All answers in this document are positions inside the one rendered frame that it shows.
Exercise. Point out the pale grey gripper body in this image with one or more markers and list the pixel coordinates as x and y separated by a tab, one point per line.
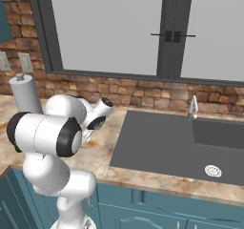
86	136

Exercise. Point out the teal wall cupboard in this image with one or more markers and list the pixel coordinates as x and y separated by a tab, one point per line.
4	23

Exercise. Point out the grey wall outlet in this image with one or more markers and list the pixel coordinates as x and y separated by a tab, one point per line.
25	63
4	61

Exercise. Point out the teal cupboard door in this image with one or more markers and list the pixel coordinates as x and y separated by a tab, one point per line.
216	224
139	218

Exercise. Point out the dark grey window frame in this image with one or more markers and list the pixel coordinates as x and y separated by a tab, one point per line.
173	13

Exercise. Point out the white paper towel roll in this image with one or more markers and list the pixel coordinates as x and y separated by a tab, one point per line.
25	94

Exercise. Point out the silver tap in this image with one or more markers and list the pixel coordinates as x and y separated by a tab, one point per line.
192	107

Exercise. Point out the teal corner cupboard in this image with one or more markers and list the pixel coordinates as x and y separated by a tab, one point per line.
19	201

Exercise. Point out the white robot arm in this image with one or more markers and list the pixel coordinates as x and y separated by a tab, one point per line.
41	134

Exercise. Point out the teal panel under sink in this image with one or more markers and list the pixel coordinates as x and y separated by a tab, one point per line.
178	199

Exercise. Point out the dark grey sink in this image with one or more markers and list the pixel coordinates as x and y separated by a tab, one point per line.
155	143

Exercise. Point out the white sink drain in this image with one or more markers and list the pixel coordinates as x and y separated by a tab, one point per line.
213	171

